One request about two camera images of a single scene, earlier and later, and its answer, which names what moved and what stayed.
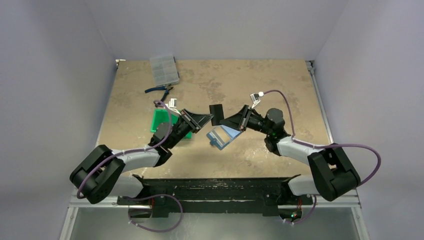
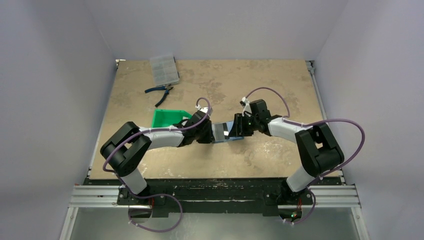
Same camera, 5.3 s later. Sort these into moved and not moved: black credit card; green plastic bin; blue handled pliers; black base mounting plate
Moved: black credit card
Not moved: blue handled pliers; green plastic bin; black base mounting plate
